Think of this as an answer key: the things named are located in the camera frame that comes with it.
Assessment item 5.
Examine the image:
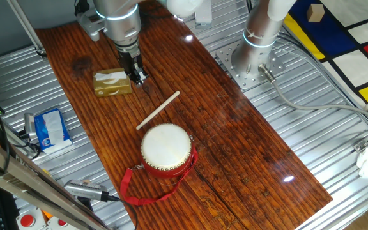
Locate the brown wooden board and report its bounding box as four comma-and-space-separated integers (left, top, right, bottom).
35, 0, 334, 230

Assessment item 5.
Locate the aluminium frame beam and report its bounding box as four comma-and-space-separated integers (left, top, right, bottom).
0, 127, 111, 230

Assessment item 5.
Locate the grey stand pole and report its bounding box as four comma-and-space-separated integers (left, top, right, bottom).
6, 0, 48, 59

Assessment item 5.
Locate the colourful squares cloth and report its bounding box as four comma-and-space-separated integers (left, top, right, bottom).
282, 0, 368, 106

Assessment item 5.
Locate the small silver camera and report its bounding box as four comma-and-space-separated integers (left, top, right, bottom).
23, 112, 38, 141

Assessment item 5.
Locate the red drum white skin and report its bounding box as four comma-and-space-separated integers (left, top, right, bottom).
140, 123, 199, 179

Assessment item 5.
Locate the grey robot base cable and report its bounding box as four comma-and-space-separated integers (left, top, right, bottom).
257, 63, 368, 127

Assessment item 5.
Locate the pale wooden drumstick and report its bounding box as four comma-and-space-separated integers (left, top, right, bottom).
135, 90, 181, 131

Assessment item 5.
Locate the blue tissue pack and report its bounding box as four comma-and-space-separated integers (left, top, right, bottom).
33, 107, 73, 155

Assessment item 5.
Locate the gold tissue box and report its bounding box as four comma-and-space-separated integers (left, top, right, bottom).
93, 67, 133, 98

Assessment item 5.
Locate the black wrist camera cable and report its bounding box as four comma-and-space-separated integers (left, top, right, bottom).
73, 0, 91, 17

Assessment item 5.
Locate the light wooden cube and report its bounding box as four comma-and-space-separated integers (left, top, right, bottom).
306, 3, 326, 23

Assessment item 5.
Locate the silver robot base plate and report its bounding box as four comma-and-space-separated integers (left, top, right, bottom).
215, 40, 287, 92

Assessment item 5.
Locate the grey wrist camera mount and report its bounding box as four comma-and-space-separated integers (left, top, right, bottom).
76, 11, 108, 42

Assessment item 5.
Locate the metal corner bracket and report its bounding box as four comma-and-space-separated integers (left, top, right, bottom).
352, 137, 368, 153

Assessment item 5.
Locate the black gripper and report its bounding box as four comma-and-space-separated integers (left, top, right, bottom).
117, 47, 150, 87

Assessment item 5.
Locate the grey box red button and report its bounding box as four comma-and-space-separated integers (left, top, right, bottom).
45, 216, 78, 230
15, 206, 47, 230

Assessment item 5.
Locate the silver depth camera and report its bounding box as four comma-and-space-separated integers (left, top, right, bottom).
63, 178, 110, 203

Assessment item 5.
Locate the black camera stand cable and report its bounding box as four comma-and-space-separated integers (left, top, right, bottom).
17, 129, 42, 160

